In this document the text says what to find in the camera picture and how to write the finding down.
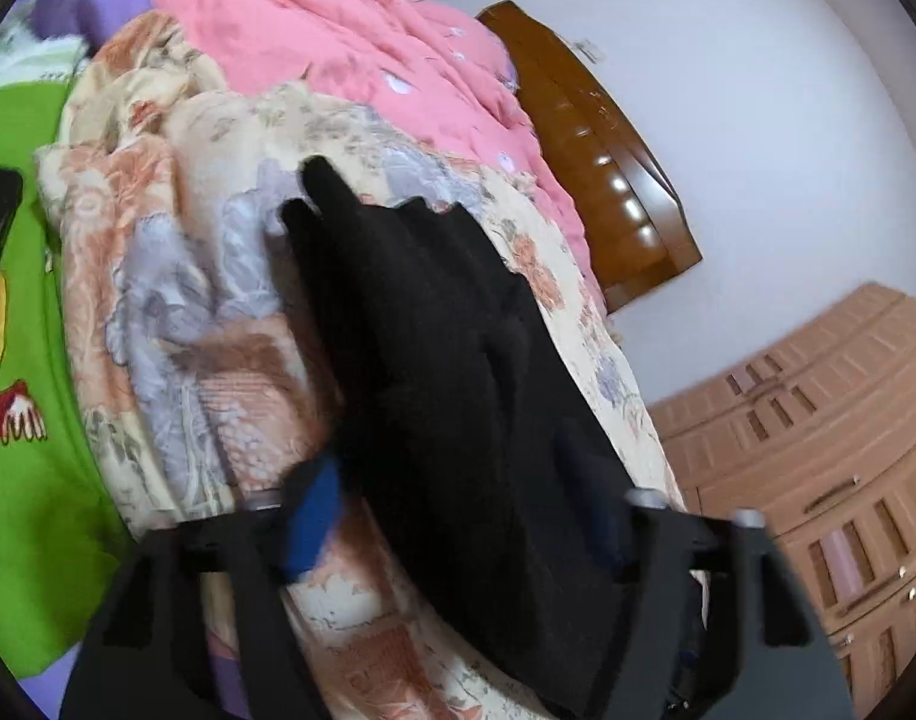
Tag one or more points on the black pants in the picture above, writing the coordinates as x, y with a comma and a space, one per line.
443, 390

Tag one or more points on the green printed blanket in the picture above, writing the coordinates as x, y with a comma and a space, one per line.
53, 577

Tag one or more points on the large wooden headboard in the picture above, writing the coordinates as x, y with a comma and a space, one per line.
608, 165

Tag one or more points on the white wall socket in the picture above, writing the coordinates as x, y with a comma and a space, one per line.
590, 50

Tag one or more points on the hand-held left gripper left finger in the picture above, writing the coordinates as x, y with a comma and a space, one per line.
315, 517

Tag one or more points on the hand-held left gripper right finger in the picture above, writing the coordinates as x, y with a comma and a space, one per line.
656, 540

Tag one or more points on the pink quilt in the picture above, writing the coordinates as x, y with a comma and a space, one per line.
315, 22

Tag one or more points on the light wooden wardrobe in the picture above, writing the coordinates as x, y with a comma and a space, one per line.
802, 405

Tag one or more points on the lilac pillow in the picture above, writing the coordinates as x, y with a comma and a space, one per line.
507, 73

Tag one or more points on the floral bedsheet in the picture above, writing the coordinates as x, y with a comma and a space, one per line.
203, 315

